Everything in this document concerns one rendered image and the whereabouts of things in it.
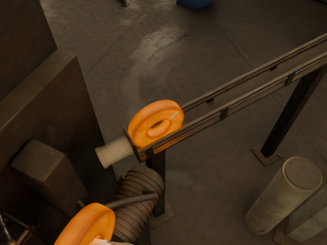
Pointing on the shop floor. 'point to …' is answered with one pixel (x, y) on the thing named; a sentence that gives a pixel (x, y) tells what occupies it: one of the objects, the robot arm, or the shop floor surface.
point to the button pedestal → (303, 222)
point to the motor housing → (140, 213)
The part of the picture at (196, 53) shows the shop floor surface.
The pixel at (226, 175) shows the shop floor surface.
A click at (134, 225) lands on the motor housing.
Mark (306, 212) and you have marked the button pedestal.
